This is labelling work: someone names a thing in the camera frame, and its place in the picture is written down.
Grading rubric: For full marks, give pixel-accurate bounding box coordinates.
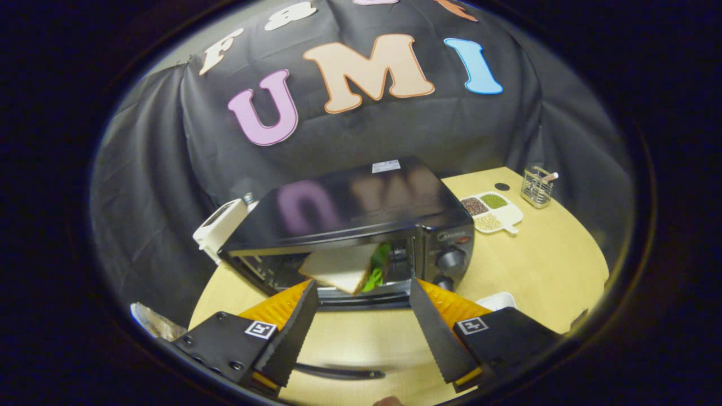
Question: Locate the wire utensil holder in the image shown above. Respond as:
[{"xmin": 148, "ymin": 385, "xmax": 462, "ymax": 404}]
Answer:
[{"xmin": 520, "ymin": 166, "xmax": 554, "ymax": 209}]

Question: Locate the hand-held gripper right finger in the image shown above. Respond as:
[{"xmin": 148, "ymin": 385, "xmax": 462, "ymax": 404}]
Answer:
[{"xmin": 408, "ymin": 276, "xmax": 565, "ymax": 393}]

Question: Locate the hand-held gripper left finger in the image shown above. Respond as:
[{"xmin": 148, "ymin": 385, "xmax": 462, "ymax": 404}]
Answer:
[{"xmin": 169, "ymin": 279, "xmax": 321, "ymax": 396}]

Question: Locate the black toaster oven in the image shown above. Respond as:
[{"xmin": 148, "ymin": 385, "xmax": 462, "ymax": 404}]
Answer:
[{"xmin": 217, "ymin": 157, "xmax": 476, "ymax": 380}]

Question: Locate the black backdrop cloth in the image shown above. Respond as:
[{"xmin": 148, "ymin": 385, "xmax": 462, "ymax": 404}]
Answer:
[{"xmin": 90, "ymin": 0, "xmax": 635, "ymax": 329}]

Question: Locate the white rectangular plate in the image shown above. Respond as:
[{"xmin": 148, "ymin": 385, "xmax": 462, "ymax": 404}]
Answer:
[{"xmin": 477, "ymin": 292, "xmax": 517, "ymax": 312}]

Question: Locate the white pop-up toaster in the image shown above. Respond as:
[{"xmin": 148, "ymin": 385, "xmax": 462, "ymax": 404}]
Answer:
[{"xmin": 192, "ymin": 198, "xmax": 258, "ymax": 264}]

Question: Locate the white divided dish with grains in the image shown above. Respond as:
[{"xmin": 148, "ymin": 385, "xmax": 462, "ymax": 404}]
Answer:
[{"xmin": 460, "ymin": 192, "xmax": 524, "ymax": 235}]

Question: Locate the sandwich with lettuce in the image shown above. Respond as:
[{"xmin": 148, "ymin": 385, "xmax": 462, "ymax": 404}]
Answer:
[{"xmin": 298, "ymin": 242, "xmax": 393, "ymax": 295}]

